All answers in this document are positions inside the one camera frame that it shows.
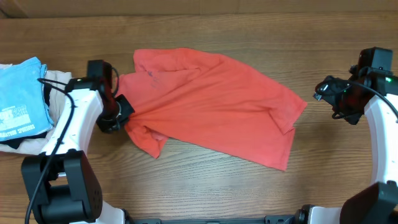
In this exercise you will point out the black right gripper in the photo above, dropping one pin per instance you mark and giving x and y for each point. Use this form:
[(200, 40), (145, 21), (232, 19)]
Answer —
[(328, 88)]

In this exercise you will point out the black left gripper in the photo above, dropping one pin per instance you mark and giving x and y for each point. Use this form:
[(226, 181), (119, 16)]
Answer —
[(129, 110)]

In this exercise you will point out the red t-shirt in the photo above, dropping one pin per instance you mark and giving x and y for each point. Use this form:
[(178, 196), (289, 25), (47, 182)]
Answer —
[(212, 101)]

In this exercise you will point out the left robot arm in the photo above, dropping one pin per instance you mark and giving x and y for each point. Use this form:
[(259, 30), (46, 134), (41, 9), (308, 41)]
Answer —
[(60, 182)]

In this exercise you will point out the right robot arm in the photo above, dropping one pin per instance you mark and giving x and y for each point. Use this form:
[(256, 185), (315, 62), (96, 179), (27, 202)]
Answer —
[(375, 97)]

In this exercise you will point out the beige folded garment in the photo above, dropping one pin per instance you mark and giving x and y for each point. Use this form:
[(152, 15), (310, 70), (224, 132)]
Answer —
[(56, 102)]

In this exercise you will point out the light blue folded t-shirt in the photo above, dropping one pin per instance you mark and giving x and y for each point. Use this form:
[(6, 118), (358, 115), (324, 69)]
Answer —
[(19, 83)]

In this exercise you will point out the dark navy folded garment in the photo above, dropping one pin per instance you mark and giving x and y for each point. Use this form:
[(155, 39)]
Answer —
[(35, 121)]

